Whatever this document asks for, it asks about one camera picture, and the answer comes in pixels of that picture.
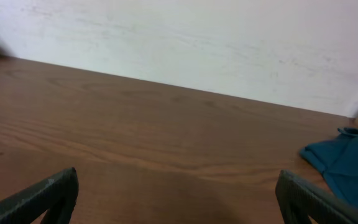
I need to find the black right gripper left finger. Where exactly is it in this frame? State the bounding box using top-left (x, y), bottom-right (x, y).
top-left (0, 167), bottom-right (79, 224)

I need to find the teal blue t-shirt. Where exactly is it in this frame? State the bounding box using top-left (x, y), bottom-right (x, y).
top-left (300, 128), bottom-right (358, 208)

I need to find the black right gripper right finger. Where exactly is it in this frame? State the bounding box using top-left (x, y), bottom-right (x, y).
top-left (275, 170), bottom-right (358, 224)

